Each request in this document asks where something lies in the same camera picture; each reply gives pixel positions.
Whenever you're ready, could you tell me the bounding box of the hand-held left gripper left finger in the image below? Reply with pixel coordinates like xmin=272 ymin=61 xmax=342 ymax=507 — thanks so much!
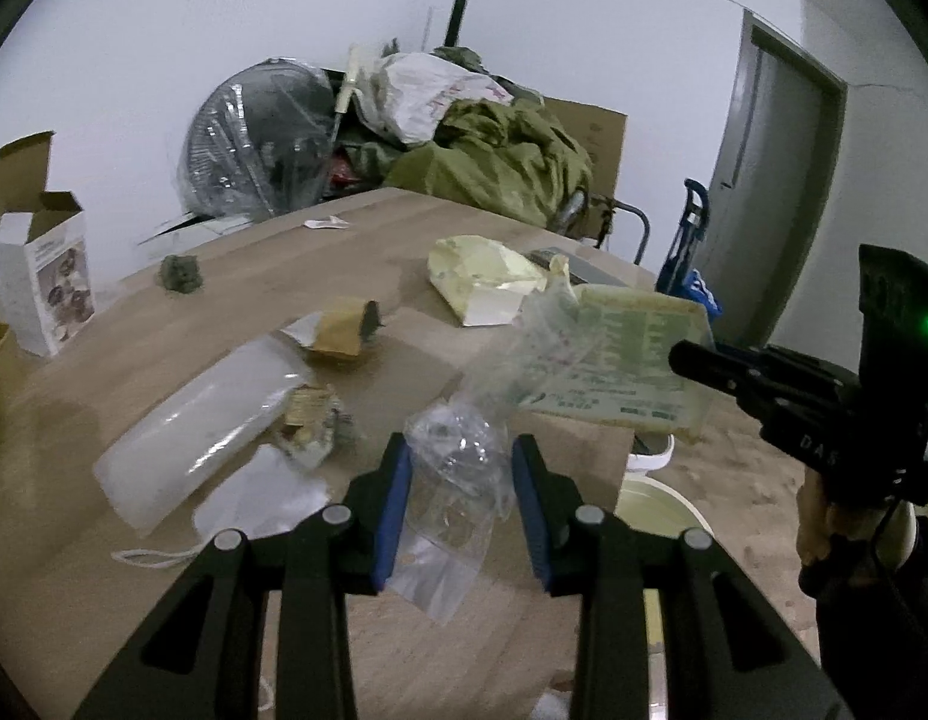
xmin=74 ymin=431 xmax=415 ymax=720

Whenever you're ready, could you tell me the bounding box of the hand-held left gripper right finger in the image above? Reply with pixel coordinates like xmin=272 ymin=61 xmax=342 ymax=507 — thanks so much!
xmin=511 ymin=433 xmax=848 ymax=720

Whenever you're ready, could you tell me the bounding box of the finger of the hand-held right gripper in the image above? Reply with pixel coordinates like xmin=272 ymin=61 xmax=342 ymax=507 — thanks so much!
xmin=668 ymin=339 xmax=774 ymax=422

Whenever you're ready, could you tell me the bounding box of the printed clear plastic bag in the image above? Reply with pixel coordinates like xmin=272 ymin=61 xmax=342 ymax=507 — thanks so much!
xmin=464 ymin=270 xmax=716 ymax=445

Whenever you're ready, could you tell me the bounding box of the person's right forearm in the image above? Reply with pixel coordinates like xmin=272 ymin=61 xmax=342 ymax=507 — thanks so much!
xmin=813 ymin=510 xmax=928 ymax=720

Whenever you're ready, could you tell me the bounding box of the person's right hand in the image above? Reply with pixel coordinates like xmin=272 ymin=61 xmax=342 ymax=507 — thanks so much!
xmin=796 ymin=465 xmax=844 ymax=569

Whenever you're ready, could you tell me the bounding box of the white bucket with dark lid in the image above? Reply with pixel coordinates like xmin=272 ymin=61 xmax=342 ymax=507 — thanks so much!
xmin=627 ymin=431 xmax=675 ymax=475

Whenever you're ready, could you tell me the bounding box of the crumpled brown foil wrapper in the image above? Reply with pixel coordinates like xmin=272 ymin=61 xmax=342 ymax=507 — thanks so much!
xmin=273 ymin=384 xmax=364 ymax=472

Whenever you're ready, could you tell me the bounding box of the blue shopping trolley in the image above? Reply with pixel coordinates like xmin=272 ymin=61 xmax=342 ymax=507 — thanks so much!
xmin=654 ymin=178 xmax=724 ymax=316

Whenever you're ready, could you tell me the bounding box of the white soft packet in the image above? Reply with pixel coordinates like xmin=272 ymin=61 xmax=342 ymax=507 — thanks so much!
xmin=192 ymin=444 xmax=331 ymax=542

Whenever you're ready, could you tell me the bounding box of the grey door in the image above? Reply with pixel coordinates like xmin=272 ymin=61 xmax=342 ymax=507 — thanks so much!
xmin=693 ymin=7 xmax=849 ymax=350

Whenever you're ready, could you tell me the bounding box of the small brown cardboard box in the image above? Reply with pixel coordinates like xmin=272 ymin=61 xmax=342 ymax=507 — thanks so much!
xmin=280 ymin=297 xmax=381 ymax=367

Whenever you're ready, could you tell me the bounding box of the long white plastic packet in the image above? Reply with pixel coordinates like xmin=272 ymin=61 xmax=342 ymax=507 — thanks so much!
xmin=92 ymin=336 xmax=309 ymax=535

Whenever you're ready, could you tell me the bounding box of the pale yellow paper packet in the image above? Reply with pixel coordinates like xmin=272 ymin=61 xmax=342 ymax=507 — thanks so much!
xmin=426 ymin=235 xmax=549 ymax=328

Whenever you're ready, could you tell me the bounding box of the olive green clothing pile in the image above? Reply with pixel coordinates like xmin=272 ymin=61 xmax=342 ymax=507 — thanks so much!
xmin=336 ymin=45 xmax=596 ymax=230

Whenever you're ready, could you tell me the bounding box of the small green crumpled object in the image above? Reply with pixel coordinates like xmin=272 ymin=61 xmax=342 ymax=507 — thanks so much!
xmin=159 ymin=255 xmax=205 ymax=295

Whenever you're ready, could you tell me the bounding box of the fan wrapped in plastic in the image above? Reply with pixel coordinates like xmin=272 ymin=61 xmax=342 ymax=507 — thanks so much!
xmin=175 ymin=56 xmax=337 ymax=220

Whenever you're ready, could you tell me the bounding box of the white plastic shopping bag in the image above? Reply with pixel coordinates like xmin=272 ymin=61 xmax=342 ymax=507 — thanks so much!
xmin=348 ymin=51 xmax=514 ymax=147

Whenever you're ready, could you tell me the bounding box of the open white carton box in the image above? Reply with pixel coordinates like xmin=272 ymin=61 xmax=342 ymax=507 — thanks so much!
xmin=0 ymin=131 xmax=97 ymax=358

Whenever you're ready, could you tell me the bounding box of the metal folding chair frame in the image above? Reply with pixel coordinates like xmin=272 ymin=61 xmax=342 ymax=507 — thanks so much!
xmin=595 ymin=195 xmax=652 ymax=265

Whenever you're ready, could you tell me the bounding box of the white string loop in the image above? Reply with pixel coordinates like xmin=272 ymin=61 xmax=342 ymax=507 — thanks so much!
xmin=110 ymin=546 xmax=204 ymax=568

